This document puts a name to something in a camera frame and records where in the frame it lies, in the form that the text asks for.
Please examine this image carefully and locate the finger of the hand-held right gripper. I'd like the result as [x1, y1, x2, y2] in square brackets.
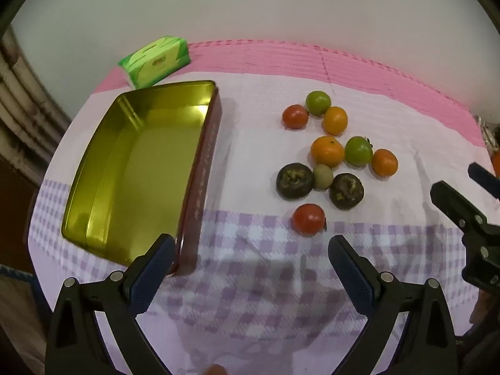
[430, 181, 489, 239]
[468, 163, 500, 200]

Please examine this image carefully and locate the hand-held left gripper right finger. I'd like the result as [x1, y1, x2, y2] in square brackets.
[329, 235, 458, 375]

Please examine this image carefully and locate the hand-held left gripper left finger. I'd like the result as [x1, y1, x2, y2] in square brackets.
[45, 233, 175, 375]

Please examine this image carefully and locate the orange mandarin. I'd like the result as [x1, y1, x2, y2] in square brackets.
[310, 135, 345, 167]
[321, 106, 348, 136]
[371, 149, 398, 177]

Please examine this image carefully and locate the red tomato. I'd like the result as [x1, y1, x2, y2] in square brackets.
[282, 104, 309, 130]
[291, 203, 327, 237]

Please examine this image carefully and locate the green tomato with calyx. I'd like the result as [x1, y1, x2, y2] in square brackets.
[344, 136, 374, 166]

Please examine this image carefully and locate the gold metal tin box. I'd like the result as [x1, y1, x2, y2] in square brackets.
[61, 80, 223, 278]

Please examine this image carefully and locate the dark brown wrinkled fruit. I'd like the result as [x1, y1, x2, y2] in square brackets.
[328, 172, 365, 210]
[276, 163, 314, 201]

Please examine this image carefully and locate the shiny clutter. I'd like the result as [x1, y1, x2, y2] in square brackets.
[474, 114, 498, 153]

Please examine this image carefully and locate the pink and purple checked tablecloth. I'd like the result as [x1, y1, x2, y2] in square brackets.
[29, 39, 495, 375]

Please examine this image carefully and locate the green-brown kiwi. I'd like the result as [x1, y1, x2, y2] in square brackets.
[313, 163, 334, 192]

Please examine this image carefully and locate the smooth green tomato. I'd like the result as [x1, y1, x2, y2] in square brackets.
[305, 91, 332, 117]

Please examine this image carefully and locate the brown wooden furniture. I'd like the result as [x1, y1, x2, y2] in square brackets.
[0, 25, 73, 364]

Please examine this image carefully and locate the green tissue pack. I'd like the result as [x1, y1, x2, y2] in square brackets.
[118, 36, 191, 90]

